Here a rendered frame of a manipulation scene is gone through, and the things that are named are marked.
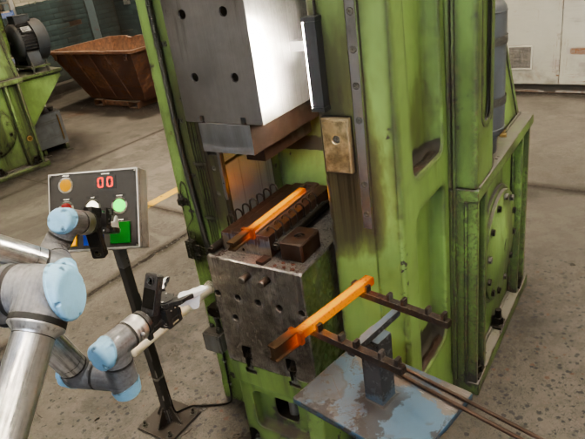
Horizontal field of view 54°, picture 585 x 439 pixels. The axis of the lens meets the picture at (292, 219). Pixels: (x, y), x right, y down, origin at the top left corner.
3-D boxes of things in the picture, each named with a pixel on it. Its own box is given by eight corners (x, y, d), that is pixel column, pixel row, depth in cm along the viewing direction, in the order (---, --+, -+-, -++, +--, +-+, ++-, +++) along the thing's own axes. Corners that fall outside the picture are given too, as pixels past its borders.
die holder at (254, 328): (317, 387, 196) (300, 274, 177) (229, 358, 216) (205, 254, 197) (383, 298, 238) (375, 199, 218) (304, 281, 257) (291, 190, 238)
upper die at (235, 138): (254, 155, 174) (249, 124, 170) (204, 151, 184) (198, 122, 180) (321, 113, 205) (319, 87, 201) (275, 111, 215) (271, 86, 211)
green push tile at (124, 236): (130, 242, 199) (129, 220, 199) (110, 244, 200) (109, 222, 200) (132, 242, 201) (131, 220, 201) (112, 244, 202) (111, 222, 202)
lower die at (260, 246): (272, 257, 189) (268, 234, 185) (224, 248, 199) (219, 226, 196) (332, 204, 220) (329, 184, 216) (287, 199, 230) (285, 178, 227)
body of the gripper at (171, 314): (164, 312, 166) (135, 336, 157) (158, 287, 162) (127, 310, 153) (184, 317, 162) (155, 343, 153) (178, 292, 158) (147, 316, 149)
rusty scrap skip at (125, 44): (144, 116, 768) (129, 50, 731) (63, 109, 876) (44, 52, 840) (206, 91, 852) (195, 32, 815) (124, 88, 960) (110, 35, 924)
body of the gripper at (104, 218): (115, 208, 189) (97, 205, 177) (116, 234, 189) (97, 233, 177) (93, 210, 191) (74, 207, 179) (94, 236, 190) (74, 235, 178)
